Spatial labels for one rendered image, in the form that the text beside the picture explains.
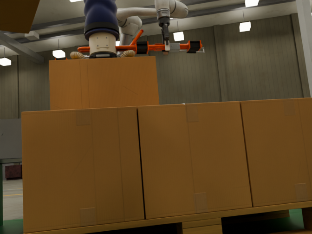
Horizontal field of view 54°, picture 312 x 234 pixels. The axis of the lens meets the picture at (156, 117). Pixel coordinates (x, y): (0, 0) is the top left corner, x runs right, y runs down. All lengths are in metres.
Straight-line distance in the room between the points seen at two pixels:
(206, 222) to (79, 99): 0.98
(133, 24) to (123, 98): 1.06
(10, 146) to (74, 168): 0.57
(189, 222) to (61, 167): 0.48
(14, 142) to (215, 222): 0.98
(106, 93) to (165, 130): 0.70
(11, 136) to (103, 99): 0.51
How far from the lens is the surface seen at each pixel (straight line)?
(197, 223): 1.16
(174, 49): 2.07
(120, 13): 2.51
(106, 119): 1.11
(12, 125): 1.61
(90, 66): 1.79
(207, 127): 1.16
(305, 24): 4.70
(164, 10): 2.15
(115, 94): 1.74
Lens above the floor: 0.34
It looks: 8 degrees up
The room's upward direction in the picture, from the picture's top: 5 degrees counter-clockwise
